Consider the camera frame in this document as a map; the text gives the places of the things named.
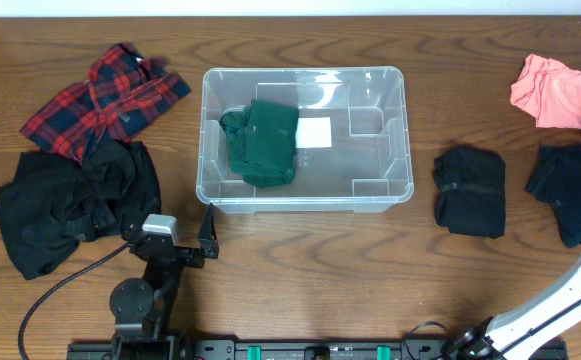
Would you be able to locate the pink garment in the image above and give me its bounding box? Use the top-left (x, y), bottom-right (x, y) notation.
top-left (510, 54), bottom-right (581, 129)

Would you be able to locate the navy blue garment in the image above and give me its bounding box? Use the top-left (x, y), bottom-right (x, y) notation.
top-left (525, 144), bottom-right (581, 248)

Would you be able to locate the dark green garment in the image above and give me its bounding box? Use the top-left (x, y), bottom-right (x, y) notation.
top-left (220, 100), bottom-right (299, 188)

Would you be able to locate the black banded garment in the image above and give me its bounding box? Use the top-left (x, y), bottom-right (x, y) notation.
top-left (433, 146), bottom-right (506, 239)

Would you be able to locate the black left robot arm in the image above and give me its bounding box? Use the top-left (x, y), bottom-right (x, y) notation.
top-left (109, 205), bottom-right (219, 359)

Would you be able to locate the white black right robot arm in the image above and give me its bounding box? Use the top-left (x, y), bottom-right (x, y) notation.
top-left (433, 144), bottom-right (581, 359)

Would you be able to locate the clear plastic storage container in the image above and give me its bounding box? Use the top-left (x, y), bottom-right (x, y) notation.
top-left (196, 66), bottom-right (415, 214)

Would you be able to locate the white label in container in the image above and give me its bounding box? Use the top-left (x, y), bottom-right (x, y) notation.
top-left (295, 117), bottom-right (332, 149)

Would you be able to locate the black crumpled garment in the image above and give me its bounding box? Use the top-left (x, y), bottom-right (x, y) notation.
top-left (0, 141), bottom-right (161, 280)

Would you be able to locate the red plaid flannel shirt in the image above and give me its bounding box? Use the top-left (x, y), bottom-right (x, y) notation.
top-left (20, 43), bottom-right (191, 163)

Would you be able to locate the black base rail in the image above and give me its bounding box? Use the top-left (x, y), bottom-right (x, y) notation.
top-left (66, 338), bottom-right (569, 360)

